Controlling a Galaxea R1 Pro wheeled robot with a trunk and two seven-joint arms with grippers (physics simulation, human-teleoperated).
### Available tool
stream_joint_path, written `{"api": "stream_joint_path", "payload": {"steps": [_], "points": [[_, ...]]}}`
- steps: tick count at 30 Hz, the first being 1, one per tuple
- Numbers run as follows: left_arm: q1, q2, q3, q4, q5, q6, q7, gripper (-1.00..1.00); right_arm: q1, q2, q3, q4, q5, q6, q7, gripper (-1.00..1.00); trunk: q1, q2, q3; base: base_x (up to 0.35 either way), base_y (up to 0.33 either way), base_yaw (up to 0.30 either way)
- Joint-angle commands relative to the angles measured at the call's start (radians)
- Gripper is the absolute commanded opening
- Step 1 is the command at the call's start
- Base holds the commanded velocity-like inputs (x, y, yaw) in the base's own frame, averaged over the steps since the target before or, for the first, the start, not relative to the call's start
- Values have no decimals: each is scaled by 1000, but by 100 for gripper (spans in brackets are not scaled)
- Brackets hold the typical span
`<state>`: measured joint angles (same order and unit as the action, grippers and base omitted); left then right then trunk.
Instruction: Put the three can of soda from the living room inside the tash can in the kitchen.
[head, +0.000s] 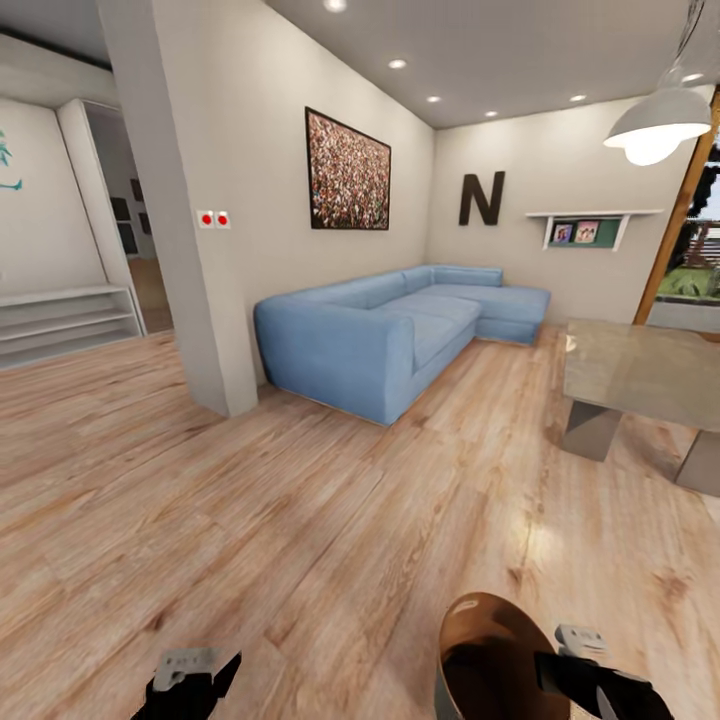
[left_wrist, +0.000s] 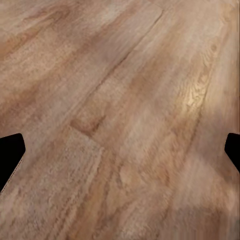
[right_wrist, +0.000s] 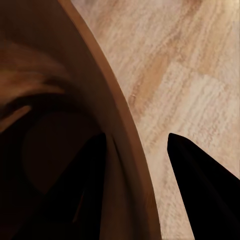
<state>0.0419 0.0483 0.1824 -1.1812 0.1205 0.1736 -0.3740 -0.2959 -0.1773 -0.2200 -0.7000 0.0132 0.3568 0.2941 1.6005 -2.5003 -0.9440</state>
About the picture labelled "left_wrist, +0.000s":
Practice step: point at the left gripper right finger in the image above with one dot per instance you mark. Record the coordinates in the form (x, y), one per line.
(232, 148)

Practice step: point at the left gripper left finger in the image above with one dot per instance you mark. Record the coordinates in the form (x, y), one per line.
(12, 148)

